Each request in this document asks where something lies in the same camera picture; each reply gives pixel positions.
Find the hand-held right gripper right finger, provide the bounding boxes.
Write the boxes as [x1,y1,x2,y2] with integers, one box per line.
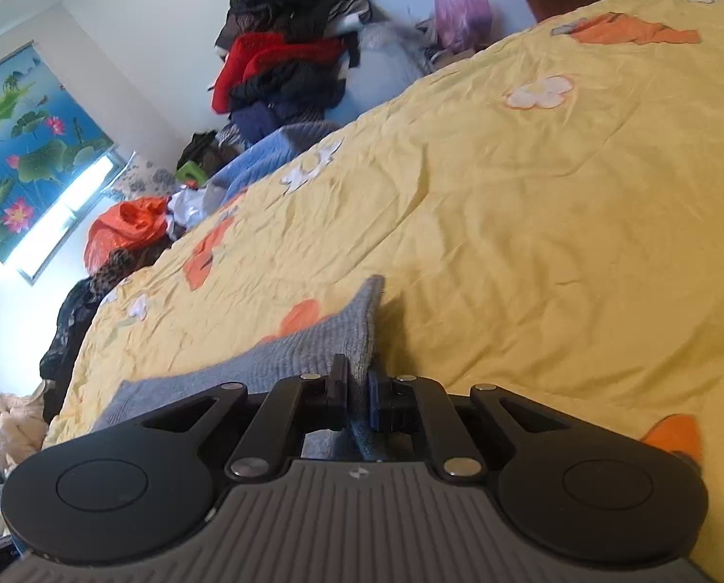
[368,370,581,483]

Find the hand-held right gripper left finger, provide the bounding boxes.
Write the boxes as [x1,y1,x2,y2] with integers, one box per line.
[137,353,354,483]

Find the grey sweater with navy sleeves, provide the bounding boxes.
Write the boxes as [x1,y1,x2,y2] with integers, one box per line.
[91,274,399,463]

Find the pile of clothes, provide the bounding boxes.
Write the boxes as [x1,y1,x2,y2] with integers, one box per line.
[210,0,375,143]

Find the yellow printed quilt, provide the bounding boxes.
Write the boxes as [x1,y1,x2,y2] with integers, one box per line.
[43,0,724,583]

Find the white crumpled plastic bag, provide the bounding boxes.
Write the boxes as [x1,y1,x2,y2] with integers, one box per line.
[166,185,211,238]

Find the light blue knitted cloth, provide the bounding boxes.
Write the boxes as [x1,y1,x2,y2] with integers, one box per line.
[204,120,338,210]

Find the leopard print cloth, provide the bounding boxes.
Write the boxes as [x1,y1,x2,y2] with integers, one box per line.
[88,247,141,301]

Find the green plastic object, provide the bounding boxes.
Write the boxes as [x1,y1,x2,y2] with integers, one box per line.
[175,161,210,188]

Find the orange plastic bag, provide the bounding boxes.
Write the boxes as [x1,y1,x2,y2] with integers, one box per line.
[84,196,171,271]

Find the black patterned cloth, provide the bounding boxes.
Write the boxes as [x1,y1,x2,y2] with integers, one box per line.
[39,276,104,426]

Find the dark brown cloth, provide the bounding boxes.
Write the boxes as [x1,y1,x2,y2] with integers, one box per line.
[180,130,232,171]

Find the white flowered pillow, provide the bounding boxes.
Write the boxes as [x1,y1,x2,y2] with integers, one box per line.
[103,154,177,204]

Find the window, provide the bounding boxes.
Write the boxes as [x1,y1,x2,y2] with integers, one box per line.
[16,149,126,285]

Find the cream quilted cloth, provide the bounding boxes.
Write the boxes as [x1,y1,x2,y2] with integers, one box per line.
[0,379,50,475]

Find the pale grey cloth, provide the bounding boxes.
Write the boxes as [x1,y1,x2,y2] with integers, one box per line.
[346,19,426,119]

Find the lotus print window blind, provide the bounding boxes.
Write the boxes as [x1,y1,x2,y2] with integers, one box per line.
[0,41,115,265]

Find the pink plastic bag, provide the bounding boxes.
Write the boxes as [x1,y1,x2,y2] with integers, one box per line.
[431,0,495,52]

